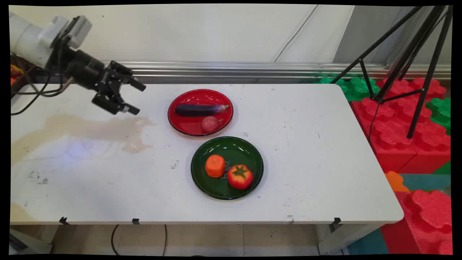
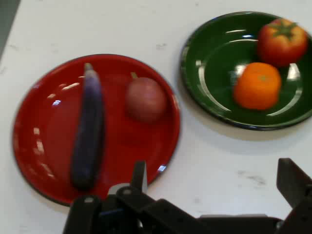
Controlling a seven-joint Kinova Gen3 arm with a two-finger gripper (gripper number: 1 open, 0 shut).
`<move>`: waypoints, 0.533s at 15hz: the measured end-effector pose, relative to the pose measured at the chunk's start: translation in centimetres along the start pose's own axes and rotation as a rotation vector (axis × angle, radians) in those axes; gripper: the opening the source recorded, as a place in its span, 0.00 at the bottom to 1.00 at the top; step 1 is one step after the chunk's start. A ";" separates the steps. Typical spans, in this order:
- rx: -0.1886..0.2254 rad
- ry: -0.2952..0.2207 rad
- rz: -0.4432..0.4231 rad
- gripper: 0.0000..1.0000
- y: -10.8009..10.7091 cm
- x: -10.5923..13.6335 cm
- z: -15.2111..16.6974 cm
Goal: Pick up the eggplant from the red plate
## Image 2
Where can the purple toy eggplant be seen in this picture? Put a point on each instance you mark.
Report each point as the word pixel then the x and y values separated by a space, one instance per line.
pixel 89 122

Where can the red toy onion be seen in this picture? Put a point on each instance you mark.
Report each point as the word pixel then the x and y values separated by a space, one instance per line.
pixel 146 100

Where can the red toy tomato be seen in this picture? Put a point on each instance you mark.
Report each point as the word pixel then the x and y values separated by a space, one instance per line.
pixel 280 48

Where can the orange toy fruit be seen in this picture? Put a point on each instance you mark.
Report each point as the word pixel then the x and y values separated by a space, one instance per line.
pixel 258 85

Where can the red enamel plate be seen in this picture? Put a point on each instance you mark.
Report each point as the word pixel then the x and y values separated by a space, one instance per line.
pixel 48 122

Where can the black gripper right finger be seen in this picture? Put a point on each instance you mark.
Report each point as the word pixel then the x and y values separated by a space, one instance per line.
pixel 292 185

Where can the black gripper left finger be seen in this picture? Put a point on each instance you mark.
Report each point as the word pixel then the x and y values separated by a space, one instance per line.
pixel 139 175

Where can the green enamel plate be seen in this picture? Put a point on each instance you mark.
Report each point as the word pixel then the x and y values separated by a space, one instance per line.
pixel 214 73

